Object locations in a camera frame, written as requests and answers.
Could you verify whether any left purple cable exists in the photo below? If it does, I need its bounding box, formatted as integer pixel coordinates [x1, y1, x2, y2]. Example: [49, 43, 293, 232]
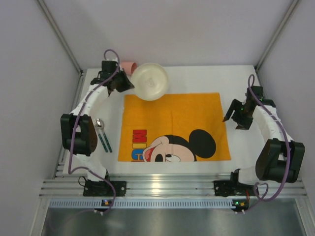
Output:
[67, 49, 121, 212]

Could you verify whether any orange Mickey Mouse placemat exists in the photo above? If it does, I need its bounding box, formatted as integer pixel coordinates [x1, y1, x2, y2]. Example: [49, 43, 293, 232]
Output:
[118, 93, 231, 163]

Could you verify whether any aluminium corner post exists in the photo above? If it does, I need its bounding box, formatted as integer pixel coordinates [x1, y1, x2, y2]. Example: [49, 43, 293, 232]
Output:
[254, 0, 302, 73]
[35, 0, 83, 75]

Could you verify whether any spoon with green handle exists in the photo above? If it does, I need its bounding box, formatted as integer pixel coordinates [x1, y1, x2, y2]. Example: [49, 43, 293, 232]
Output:
[95, 118, 113, 153]

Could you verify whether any perforated metal cable tray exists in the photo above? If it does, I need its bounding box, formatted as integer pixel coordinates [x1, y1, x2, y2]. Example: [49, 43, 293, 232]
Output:
[49, 198, 249, 209]

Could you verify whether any aluminium mounting rail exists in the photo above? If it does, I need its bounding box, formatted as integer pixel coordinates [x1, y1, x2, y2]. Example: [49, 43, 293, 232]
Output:
[39, 157, 307, 198]

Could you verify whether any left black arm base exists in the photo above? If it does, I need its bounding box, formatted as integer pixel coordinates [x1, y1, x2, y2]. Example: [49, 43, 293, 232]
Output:
[78, 176, 127, 197]

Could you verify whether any cream white plate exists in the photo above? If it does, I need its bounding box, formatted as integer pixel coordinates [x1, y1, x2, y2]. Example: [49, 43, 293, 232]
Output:
[130, 63, 169, 101]

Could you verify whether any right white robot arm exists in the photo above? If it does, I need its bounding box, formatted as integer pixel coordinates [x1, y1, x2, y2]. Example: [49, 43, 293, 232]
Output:
[223, 86, 305, 184]

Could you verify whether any fork with green handle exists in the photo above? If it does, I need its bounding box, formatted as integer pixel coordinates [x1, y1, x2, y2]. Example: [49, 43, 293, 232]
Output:
[98, 133, 108, 152]

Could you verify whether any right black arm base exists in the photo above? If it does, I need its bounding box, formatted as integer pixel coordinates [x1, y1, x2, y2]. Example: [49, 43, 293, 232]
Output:
[213, 169, 254, 197]

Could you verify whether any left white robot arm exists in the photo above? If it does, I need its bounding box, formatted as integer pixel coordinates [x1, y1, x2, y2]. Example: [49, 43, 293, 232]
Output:
[61, 59, 134, 181]

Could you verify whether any left aluminium corner post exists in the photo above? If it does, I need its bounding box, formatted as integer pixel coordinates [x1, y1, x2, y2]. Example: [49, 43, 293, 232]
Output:
[35, 0, 83, 75]

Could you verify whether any right aluminium corner post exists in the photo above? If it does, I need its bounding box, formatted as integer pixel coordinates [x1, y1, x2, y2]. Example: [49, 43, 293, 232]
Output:
[254, 0, 302, 73]

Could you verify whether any pink plastic cup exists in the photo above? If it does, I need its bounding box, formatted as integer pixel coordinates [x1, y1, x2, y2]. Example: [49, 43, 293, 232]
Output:
[121, 61, 138, 76]

